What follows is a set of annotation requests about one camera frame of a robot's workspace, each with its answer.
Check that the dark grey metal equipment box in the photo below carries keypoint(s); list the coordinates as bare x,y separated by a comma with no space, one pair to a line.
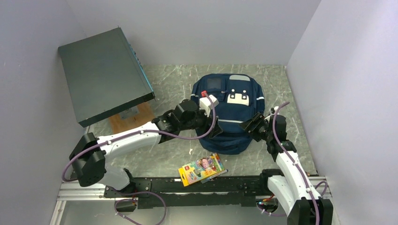
104,76

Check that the wooden board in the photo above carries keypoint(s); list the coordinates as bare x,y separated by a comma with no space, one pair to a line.
131,118

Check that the aluminium frame rail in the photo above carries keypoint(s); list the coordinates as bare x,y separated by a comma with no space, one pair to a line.
72,191

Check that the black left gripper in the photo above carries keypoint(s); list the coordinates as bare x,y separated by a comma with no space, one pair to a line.
207,121

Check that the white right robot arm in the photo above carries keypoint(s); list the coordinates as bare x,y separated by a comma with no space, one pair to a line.
301,202

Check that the navy blue student backpack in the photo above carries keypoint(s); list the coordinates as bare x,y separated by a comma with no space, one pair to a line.
240,97

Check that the blue pen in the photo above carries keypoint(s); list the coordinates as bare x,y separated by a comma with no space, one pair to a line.
213,176

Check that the yellow crayon box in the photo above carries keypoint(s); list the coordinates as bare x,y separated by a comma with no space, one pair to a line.
200,169

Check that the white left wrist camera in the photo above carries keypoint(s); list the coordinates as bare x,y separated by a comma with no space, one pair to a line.
207,102

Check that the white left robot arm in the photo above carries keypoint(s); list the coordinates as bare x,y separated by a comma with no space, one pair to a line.
91,157

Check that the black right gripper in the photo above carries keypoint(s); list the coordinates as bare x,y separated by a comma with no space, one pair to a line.
257,120

